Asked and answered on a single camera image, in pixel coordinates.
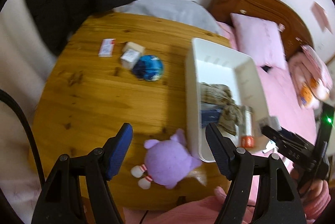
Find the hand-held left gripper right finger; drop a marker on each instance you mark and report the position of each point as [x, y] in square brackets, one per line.
[219, 150]

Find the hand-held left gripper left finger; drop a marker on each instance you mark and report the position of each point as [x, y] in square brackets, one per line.
[119, 150]

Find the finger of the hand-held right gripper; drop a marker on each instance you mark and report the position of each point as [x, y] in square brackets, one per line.
[289, 136]
[272, 135]

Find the white tube orange cap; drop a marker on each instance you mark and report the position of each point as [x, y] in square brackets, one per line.
[247, 124]

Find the dark blue packet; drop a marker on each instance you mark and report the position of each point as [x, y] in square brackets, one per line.
[209, 115]

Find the purple plush toy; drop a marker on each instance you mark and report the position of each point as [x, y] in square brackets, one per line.
[167, 161]

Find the plaid fabric bow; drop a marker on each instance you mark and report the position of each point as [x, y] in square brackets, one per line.
[217, 95]

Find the blue knit ball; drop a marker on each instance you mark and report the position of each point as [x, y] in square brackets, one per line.
[149, 66]

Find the white labelled small box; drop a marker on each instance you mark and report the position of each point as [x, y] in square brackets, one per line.
[129, 57]

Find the white plastic tray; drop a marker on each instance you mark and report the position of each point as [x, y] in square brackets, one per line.
[217, 56]

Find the person's right hand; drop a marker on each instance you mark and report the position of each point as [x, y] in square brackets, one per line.
[318, 186]

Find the pink bed sheet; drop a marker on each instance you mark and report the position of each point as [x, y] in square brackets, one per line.
[282, 93]

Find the pink cartoon print quilt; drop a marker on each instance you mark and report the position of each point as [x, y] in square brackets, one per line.
[311, 72]

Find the pink fleece robe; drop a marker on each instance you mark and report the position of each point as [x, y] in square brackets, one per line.
[188, 211]

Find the pink pillow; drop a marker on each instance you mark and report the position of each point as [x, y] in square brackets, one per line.
[259, 38]

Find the brown wooden headboard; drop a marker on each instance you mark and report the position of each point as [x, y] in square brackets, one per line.
[261, 4]

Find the grey white pillow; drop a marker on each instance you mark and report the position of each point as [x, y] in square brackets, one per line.
[170, 10]

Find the white curtain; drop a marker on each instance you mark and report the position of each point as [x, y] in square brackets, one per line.
[15, 43]

